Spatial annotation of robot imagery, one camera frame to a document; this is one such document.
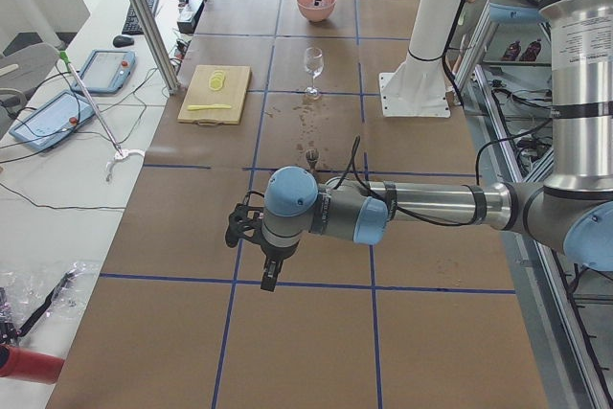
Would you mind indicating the near blue teach pendant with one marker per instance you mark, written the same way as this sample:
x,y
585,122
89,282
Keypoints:
x,y
53,121

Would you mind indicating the yellow plastic knife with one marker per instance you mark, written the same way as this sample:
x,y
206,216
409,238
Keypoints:
x,y
214,106

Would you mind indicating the blue teach pendant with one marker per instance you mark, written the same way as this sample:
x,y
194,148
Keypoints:
x,y
105,72
53,121

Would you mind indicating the clear wine glass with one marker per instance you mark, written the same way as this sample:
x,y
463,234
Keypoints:
x,y
314,64

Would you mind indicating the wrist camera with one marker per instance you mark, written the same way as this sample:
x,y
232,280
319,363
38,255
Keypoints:
x,y
244,223

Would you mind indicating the long metal grabber stick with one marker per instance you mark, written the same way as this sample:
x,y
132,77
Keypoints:
x,y
121,154

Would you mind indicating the bamboo cutting board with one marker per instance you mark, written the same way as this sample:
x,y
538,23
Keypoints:
x,y
236,82

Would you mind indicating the far blue teach pendant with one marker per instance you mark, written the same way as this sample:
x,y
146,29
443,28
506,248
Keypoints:
x,y
105,72

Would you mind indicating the black computer mouse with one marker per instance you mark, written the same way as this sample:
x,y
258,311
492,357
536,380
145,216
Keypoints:
x,y
121,41

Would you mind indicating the pink bowl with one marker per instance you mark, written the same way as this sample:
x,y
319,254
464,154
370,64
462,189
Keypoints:
x,y
315,15

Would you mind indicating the aluminium frame post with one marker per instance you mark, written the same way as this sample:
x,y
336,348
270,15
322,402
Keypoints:
x,y
156,44

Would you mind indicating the clear plastic bag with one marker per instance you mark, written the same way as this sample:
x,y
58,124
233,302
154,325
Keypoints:
x,y
33,297

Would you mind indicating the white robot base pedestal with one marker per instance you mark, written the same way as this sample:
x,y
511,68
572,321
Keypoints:
x,y
416,88

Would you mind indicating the person standing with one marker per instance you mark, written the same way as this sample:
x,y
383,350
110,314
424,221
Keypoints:
x,y
469,18

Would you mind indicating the red bottle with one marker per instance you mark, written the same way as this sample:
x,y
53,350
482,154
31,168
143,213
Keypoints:
x,y
26,365

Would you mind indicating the steel double jigger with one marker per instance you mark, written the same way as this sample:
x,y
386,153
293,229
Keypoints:
x,y
312,157

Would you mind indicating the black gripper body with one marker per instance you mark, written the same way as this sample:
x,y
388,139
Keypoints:
x,y
278,252

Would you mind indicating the pile of clear ice cubes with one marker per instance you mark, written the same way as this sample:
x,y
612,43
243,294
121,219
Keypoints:
x,y
323,5

